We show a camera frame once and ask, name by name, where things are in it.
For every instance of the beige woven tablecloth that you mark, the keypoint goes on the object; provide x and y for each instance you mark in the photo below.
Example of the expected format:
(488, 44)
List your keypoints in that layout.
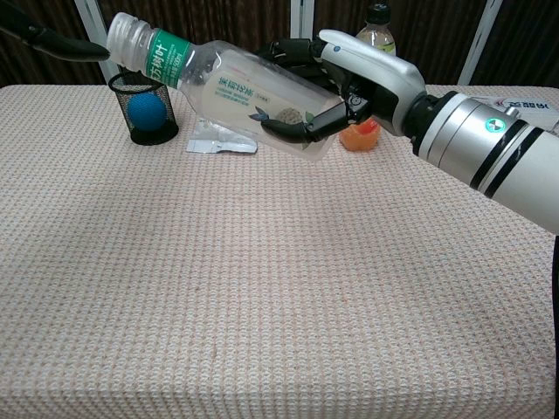
(218, 283)

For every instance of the black mesh pen cup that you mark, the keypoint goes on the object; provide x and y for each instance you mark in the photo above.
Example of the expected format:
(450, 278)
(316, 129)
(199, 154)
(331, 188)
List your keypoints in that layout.
(150, 137)

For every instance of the white partition post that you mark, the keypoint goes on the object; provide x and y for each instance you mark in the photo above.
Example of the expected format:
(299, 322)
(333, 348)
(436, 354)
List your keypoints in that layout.
(89, 17)
(480, 39)
(301, 17)

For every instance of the blue ball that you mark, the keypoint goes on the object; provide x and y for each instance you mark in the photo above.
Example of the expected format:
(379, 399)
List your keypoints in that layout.
(146, 111)

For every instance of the orange juice bottle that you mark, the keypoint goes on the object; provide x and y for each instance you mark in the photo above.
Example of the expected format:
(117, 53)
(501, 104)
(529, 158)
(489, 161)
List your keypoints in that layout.
(377, 32)

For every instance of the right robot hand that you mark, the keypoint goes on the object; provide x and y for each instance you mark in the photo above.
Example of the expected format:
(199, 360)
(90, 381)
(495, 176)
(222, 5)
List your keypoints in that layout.
(375, 74)

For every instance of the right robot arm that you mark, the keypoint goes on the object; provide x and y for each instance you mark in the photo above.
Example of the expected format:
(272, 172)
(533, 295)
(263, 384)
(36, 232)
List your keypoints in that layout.
(502, 148)

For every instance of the dark brown partition panel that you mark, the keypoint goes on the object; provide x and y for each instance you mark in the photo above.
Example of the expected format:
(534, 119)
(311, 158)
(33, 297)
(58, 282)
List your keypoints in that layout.
(533, 39)
(26, 70)
(436, 30)
(227, 17)

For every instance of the clear plastic water bottle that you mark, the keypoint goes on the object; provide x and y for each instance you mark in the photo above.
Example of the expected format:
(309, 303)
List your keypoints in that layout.
(227, 87)

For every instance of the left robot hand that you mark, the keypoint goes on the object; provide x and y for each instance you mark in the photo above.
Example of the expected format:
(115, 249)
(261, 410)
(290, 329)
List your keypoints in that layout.
(57, 46)

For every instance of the white green snack packet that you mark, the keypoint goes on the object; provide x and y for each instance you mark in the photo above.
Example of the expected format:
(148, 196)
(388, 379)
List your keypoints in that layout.
(218, 146)

